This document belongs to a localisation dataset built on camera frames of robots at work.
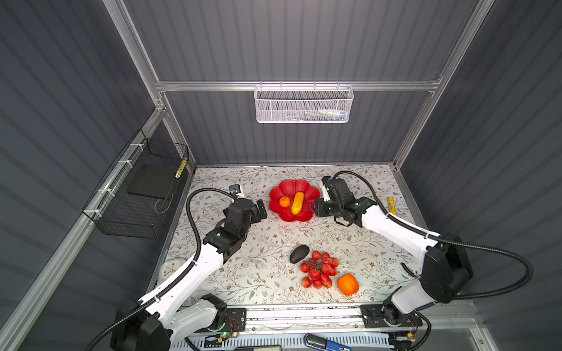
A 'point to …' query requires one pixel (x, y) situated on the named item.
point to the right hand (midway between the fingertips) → (319, 205)
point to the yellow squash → (298, 202)
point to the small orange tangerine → (285, 201)
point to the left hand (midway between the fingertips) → (254, 205)
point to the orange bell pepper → (347, 284)
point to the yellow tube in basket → (181, 168)
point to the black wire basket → (131, 199)
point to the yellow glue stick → (392, 205)
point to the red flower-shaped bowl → (287, 188)
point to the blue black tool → (317, 342)
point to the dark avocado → (298, 254)
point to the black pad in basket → (155, 180)
